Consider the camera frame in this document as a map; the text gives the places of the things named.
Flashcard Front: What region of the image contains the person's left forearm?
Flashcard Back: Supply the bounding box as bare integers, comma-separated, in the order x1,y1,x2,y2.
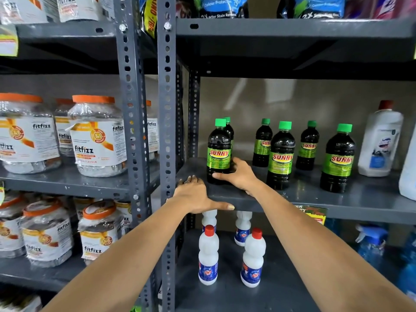
42,197,203,312

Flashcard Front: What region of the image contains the person's right forearm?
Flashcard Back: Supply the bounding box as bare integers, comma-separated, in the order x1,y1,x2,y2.
246,180,416,312

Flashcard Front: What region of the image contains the person's left hand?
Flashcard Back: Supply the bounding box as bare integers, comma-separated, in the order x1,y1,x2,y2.
173,175,235,215

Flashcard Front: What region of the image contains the large white plastic bottle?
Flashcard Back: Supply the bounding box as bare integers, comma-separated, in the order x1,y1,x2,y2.
398,126,416,201

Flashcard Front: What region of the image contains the row of dark bottles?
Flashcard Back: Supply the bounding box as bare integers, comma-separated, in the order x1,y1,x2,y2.
224,117,356,193

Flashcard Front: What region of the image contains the green and yellow shelf label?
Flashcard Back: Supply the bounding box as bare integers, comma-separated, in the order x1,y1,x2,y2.
293,205,328,226

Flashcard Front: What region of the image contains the pink cleaner bottle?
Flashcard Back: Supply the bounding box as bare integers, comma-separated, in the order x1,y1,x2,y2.
345,0,416,20

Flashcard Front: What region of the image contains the dark cleaner bottle green cap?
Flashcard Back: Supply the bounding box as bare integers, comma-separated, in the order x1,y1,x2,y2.
207,118,232,185

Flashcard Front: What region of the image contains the clear jar orange lid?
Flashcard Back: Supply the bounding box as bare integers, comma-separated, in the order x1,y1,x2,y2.
53,98,77,157
0,93,62,174
77,200,126,265
0,191,27,259
115,200,132,228
67,95,127,178
146,100,160,160
73,197,95,221
19,199,74,269

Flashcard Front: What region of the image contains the person's right hand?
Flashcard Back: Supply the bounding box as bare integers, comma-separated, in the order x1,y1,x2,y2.
212,157,261,197

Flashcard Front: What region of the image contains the grey metal shelving rack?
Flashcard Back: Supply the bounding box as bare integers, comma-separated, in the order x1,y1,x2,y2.
0,0,162,312
157,0,416,312

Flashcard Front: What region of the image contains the clear jar white label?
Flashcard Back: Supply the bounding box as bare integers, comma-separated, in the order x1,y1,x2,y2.
0,0,50,25
56,0,101,23

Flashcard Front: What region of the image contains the blue detergent bag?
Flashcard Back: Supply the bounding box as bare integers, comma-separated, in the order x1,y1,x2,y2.
194,0,249,19
277,0,346,19

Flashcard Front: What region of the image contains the large white bottle maroon cap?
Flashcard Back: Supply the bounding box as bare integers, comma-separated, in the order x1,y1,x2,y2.
358,100,404,178

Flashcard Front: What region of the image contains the small white bottle red cap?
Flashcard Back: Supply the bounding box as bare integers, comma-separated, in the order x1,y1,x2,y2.
240,227,267,288
198,225,220,286
234,211,253,247
201,209,218,232

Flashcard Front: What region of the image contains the blue spray bottle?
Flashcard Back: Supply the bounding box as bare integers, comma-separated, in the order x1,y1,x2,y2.
355,224,389,271
396,233,416,301

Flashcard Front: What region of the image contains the yellow and black packet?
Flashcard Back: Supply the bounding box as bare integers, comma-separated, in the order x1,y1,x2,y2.
140,0,158,39

